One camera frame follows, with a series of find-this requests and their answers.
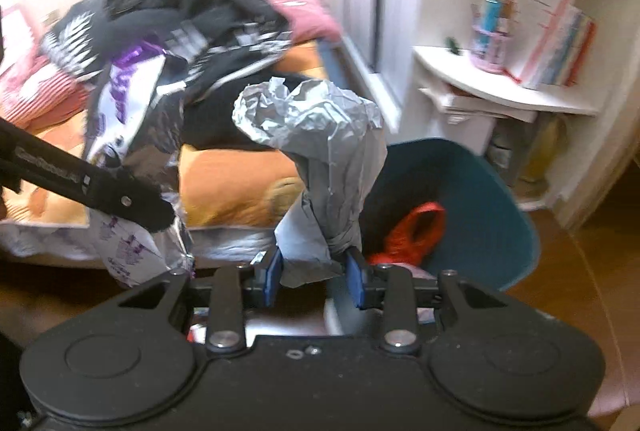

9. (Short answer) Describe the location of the bed with floral orange cover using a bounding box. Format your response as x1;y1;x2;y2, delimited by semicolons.
0;40;362;262

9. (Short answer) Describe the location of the black leaf-pattern duvet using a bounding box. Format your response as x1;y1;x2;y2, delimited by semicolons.
40;0;293;150

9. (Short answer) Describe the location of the dark teal trash bin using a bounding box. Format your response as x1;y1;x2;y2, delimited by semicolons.
360;138;539;290

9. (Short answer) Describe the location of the white corner shelf unit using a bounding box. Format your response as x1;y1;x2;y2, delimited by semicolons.
392;0;639;229

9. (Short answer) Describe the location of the red plastic bag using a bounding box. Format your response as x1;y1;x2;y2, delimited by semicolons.
367;202;447;267

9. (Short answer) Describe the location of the stack of papers under shelf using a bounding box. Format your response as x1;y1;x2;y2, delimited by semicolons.
419;82;537;123

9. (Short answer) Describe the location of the black garment on bed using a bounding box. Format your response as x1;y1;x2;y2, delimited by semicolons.
182;72;312;152

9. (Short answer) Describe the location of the row of books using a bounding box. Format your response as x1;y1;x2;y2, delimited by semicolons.
504;0;596;90

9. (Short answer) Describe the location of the pink pen holder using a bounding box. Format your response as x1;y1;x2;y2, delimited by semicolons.
470;24;512;74

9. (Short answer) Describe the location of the purple white snack bag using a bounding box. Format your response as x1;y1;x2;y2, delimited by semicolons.
82;40;194;287

